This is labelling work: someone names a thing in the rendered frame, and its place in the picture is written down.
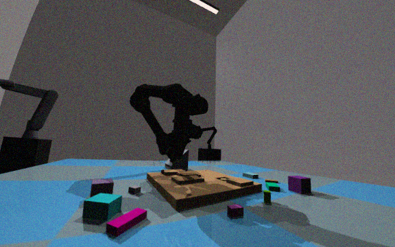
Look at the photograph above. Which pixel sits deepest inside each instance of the magenta rectangular bar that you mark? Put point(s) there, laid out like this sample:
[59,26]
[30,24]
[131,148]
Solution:
[123,223]

